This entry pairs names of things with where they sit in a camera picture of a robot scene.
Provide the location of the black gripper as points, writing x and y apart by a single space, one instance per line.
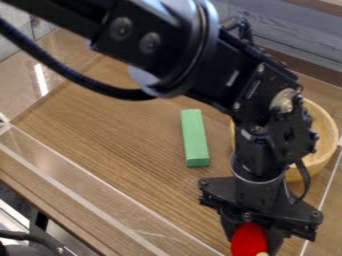
269 206

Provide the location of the red plush strawberry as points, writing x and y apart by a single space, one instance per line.
249 240

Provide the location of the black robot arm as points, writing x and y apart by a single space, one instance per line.
187 54

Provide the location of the wooden bowl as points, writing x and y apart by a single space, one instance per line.
326 128

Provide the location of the green rectangular block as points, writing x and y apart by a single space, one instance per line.
194 138

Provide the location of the black table leg bracket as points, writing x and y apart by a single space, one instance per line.
55 235

